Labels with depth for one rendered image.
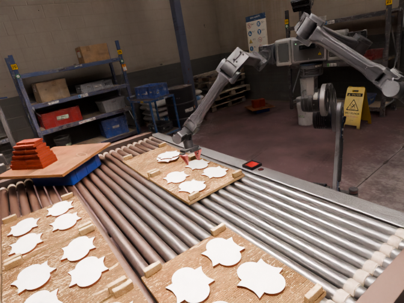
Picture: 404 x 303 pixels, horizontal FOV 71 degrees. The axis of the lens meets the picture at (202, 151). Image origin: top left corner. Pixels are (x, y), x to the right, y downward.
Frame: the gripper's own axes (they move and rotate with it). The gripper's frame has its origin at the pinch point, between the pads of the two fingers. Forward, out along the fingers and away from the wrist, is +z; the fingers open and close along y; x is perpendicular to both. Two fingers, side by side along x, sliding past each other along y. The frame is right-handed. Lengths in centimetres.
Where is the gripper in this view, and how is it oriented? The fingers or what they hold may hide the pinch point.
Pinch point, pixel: (193, 162)
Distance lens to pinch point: 167.5
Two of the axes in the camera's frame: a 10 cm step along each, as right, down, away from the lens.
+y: 8.0, -3.3, 5.0
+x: -5.5, -0.8, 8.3
